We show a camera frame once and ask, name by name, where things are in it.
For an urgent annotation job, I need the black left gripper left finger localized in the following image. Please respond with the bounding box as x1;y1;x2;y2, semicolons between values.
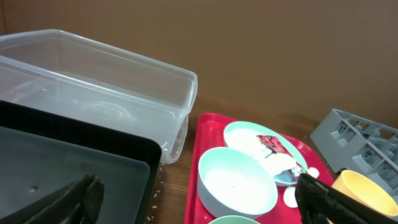
1;174;104;224

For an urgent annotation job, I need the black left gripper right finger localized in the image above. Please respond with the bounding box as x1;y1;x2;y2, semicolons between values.
295;174;397;224

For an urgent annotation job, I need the yellow plastic cup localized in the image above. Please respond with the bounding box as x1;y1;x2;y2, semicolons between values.
331;170;397;218

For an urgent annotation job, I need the white tissue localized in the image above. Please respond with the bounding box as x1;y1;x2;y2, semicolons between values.
255;147;297;177

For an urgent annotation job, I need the red snack wrapper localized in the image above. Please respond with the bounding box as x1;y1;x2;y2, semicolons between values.
256;134;307;174

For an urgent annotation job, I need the light blue bowl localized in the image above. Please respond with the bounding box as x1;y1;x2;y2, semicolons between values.
197;147;278;220

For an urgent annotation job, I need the mint green bowl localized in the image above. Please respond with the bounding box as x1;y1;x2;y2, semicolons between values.
209;215;260;224

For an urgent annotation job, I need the grey dishwasher rack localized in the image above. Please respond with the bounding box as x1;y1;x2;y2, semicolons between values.
310;109;397;200

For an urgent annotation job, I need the clear plastic waste bin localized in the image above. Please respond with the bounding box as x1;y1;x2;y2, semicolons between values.
1;29;198;164

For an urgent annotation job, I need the white plastic spoon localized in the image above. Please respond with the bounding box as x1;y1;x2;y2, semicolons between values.
283;167;320;208

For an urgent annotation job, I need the black tray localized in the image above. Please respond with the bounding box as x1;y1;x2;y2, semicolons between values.
1;101;161;223

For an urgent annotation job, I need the light blue plate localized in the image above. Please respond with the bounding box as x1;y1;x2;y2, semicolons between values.
223;121;308;186

